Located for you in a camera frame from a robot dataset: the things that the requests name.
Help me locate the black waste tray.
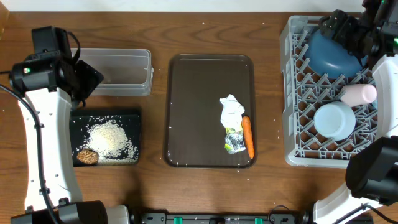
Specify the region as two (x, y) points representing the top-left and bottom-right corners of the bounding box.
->
(68, 107), (141, 167)

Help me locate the clear plastic bin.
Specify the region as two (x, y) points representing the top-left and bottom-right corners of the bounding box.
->
(80, 48), (154, 96)

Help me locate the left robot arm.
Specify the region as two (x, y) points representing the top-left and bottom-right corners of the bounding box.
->
(7, 26), (131, 224)

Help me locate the dark brown serving tray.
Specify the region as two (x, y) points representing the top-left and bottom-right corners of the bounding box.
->
(163, 54), (256, 169)

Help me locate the dark blue plate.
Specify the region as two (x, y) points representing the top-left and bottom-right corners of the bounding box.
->
(305, 30), (368, 79)

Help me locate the grey dishwasher rack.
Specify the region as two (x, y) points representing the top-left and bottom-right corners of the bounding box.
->
(280, 16), (377, 169)

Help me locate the orange carrot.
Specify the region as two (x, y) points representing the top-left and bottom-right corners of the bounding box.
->
(241, 116), (254, 159)

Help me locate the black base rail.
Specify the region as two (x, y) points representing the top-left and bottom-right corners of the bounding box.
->
(136, 212), (312, 224)

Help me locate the white napkin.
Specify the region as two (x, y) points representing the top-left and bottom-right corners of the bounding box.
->
(220, 94), (245, 129)

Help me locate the light blue bowl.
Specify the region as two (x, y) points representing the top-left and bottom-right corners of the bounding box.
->
(313, 101), (356, 141)

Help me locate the brown food scrap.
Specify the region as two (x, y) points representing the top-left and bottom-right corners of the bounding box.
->
(76, 149), (99, 165)

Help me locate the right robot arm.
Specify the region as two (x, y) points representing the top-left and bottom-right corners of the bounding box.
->
(301, 0), (397, 224)

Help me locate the pink cup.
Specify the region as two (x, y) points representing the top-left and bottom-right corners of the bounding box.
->
(340, 84), (377, 107)

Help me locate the foil wrapper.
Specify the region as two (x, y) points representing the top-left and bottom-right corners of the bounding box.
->
(224, 126), (246, 154)

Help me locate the pile of white rice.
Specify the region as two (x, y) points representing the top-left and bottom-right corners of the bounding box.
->
(74, 116), (139, 164)

